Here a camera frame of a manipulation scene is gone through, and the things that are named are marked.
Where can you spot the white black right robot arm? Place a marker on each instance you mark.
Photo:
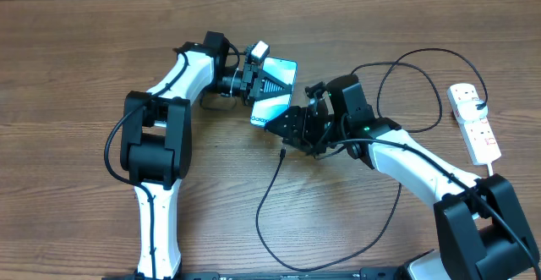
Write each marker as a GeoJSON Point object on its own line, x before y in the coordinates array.
{"type": "Point", "coordinates": [481, 228]}

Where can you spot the white charger plug adapter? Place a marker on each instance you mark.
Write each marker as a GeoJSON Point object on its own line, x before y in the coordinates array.
{"type": "Point", "coordinates": [469, 111]}

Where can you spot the white power strip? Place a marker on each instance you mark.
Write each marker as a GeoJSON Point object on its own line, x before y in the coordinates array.
{"type": "Point", "coordinates": [478, 135]}

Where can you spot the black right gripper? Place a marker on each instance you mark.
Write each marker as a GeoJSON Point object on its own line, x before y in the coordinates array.
{"type": "Point", "coordinates": [297, 116]}

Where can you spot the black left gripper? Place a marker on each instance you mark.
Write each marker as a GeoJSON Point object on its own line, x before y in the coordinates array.
{"type": "Point", "coordinates": [250, 72]}

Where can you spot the blue Galaxy smartphone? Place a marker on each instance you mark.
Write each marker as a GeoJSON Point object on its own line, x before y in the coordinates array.
{"type": "Point", "coordinates": [266, 110]}

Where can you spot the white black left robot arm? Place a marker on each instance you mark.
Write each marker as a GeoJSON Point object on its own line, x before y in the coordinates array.
{"type": "Point", "coordinates": [156, 142]}

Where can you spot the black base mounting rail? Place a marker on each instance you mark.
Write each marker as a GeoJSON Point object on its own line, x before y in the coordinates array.
{"type": "Point", "coordinates": [365, 273]}

